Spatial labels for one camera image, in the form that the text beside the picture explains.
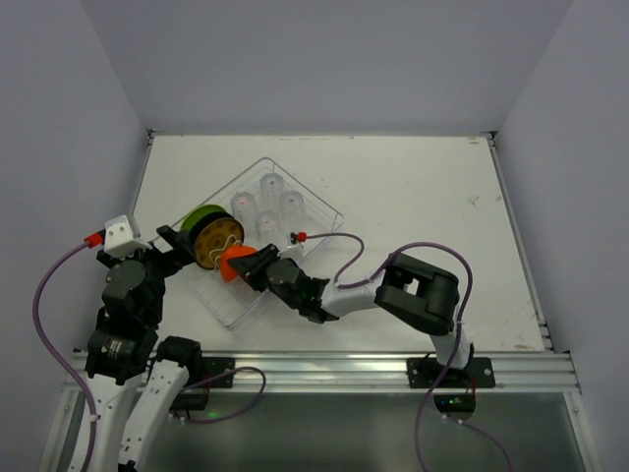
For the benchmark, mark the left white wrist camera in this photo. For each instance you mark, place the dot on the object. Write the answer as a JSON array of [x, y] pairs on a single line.
[[123, 237]]

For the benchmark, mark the green plate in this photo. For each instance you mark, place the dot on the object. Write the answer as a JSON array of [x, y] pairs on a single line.
[[198, 214]]

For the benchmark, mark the clear glass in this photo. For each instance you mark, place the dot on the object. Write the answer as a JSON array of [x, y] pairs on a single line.
[[293, 211], [244, 208], [268, 227], [272, 186]]

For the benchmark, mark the clear glass left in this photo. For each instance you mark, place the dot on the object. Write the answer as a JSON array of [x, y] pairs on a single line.
[[244, 208]]

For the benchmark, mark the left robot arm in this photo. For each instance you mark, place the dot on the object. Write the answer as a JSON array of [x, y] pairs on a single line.
[[131, 377]]

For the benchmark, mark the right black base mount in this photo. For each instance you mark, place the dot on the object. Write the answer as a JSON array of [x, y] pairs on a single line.
[[456, 395]]

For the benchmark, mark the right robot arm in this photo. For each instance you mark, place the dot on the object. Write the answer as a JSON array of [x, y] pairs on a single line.
[[423, 296]]

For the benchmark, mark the clear glass right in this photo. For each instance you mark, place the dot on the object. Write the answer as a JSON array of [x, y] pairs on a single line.
[[293, 211]]

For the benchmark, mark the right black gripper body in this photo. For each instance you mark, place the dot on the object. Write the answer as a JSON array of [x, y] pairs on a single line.
[[258, 267]]

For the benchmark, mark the clear glass back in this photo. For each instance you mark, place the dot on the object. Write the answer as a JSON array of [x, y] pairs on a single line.
[[272, 186]]

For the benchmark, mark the aluminium mounting rail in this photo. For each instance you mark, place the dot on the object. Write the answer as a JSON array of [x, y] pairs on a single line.
[[387, 372]]

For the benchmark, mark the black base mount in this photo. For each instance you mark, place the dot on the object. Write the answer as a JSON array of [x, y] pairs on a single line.
[[197, 399], [456, 395]]

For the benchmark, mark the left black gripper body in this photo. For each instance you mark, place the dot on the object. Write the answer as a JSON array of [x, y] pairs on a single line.
[[173, 244]]

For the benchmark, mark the yellow patterned plate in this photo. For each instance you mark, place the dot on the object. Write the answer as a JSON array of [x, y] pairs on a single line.
[[208, 259]]

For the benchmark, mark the clear wire dish rack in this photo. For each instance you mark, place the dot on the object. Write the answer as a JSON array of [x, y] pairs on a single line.
[[232, 302]]

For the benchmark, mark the clear glass front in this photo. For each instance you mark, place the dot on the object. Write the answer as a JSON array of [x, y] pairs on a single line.
[[268, 227]]

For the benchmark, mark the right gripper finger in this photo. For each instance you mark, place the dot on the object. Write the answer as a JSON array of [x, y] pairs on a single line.
[[251, 271], [268, 254]]

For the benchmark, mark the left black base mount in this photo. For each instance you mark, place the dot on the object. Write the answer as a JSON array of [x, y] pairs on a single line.
[[197, 399]]

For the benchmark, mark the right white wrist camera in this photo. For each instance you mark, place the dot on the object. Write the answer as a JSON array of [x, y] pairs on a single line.
[[295, 246]]

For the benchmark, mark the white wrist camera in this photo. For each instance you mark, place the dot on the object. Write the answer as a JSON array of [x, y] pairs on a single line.
[[295, 246], [123, 237]]

